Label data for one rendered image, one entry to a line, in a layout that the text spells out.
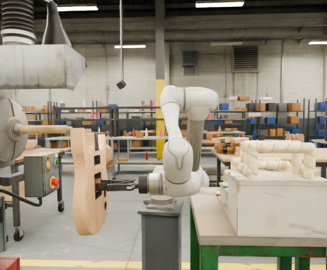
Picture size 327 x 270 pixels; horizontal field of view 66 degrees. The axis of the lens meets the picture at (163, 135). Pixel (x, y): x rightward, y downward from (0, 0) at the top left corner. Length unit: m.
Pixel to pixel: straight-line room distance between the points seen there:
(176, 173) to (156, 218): 0.84
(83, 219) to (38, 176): 0.46
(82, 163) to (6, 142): 0.31
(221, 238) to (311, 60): 13.18
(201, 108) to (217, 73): 10.96
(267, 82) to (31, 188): 12.12
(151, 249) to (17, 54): 1.36
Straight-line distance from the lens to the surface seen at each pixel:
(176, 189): 0.99
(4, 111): 1.11
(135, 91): 12.19
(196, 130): 1.49
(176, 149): 0.85
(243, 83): 12.52
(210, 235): 0.83
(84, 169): 0.95
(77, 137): 0.92
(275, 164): 1.00
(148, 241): 1.78
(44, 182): 1.34
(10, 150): 1.13
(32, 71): 0.94
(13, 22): 1.04
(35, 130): 1.08
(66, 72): 0.89
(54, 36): 1.15
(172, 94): 1.38
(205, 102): 1.39
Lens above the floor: 1.28
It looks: 3 degrees down
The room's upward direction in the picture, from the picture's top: straight up
